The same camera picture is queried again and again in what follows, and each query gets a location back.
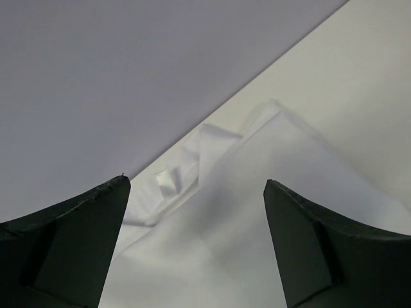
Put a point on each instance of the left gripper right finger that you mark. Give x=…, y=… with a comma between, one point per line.
x=328, y=260

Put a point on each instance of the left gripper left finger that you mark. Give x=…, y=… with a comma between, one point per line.
x=60, y=256

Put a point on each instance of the white long sleeve shirt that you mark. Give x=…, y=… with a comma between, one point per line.
x=196, y=234

